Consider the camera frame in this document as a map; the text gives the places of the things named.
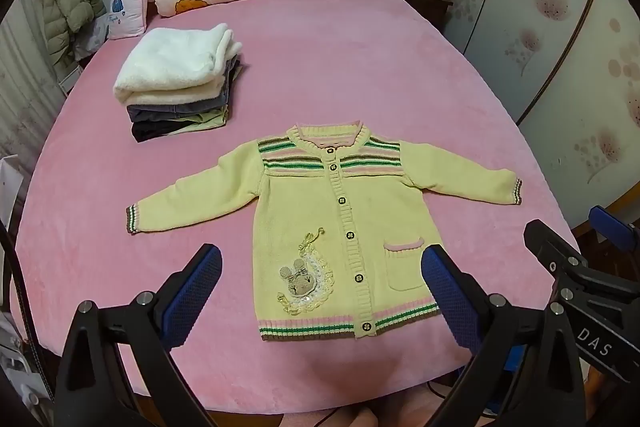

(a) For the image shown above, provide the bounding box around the green puffer jacket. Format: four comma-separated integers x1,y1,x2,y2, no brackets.
34,0,107,72

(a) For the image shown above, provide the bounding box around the black folded garment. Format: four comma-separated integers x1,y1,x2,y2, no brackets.
131,121,173,142

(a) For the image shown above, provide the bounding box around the white fleece folded garment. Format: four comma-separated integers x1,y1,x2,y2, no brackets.
113,23,243,108

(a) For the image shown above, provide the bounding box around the black cable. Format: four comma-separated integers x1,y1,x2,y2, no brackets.
0,219,56,413

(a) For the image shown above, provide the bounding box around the grey folded garment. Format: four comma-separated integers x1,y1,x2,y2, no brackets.
126,56,242,124

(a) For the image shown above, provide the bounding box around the wooden nightstand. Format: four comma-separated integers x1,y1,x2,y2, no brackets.
384,0,453,32

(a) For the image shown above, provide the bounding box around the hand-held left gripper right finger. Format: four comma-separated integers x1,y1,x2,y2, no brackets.
421,244,586,427

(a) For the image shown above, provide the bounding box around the floral wardrobe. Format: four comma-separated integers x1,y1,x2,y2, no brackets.
434,0,640,230

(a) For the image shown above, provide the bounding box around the yellow knit striped cardigan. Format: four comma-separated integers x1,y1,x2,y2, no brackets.
125,121,523,342

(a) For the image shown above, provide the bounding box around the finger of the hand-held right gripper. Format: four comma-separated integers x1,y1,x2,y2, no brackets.
589,205,637,254
524,219,589,289

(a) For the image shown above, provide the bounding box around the pink bed blanket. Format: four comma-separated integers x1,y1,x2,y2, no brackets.
11,0,583,400

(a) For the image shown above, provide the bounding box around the small pillow with bag print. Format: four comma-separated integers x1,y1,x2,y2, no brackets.
105,0,150,40

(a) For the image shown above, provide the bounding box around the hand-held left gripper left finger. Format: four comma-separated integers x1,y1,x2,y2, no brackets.
54,243,223,427

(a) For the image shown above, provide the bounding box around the light green folded garment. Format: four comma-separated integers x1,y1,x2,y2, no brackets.
167,104,230,135

